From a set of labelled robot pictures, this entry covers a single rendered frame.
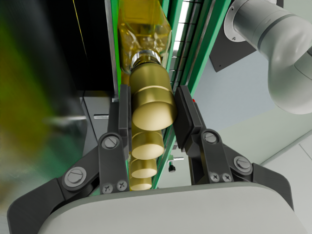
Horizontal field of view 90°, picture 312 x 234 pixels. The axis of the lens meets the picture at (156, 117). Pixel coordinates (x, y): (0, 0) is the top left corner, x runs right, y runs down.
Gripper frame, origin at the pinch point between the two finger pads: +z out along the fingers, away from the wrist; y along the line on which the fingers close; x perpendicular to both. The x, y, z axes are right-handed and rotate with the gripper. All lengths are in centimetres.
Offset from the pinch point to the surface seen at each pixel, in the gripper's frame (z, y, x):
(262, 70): 59, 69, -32
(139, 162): 1.2, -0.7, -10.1
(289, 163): 103, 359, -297
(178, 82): 28.5, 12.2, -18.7
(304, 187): 51, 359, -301
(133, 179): 1.1, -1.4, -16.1
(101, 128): 28, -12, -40
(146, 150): 0.3, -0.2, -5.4
